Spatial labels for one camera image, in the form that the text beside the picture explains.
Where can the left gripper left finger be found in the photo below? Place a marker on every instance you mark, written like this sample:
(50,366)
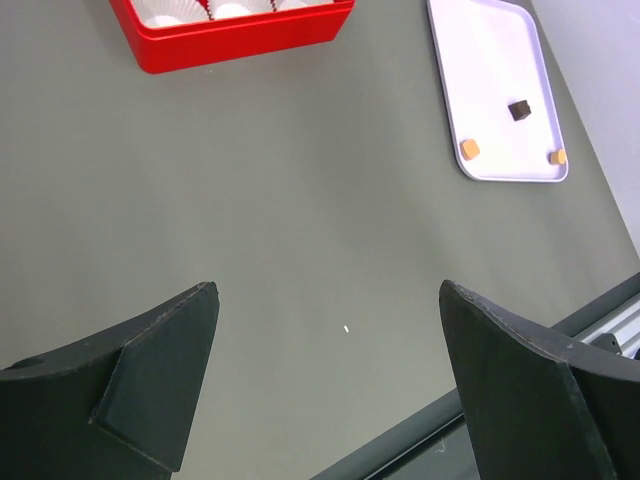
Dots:
(118,404)

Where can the lilac plastic tray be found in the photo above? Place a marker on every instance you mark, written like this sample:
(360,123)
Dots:
(489,55)

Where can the small caramel chocolate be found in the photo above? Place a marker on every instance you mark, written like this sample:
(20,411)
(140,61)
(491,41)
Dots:
(558,157)

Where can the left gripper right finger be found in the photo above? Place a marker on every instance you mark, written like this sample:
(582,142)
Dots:
(537,403)

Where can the red chocolate box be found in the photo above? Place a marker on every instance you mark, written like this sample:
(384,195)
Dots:
(166,49)

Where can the caramel square chocolate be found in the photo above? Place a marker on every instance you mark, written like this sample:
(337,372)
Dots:
(469,149)

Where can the dark square chocolate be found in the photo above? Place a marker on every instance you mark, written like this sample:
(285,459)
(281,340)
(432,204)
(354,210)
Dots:
(519,110)

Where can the white paper cup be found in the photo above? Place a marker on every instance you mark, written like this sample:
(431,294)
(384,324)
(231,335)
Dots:
(283,5)
(227,9)
(169,13)

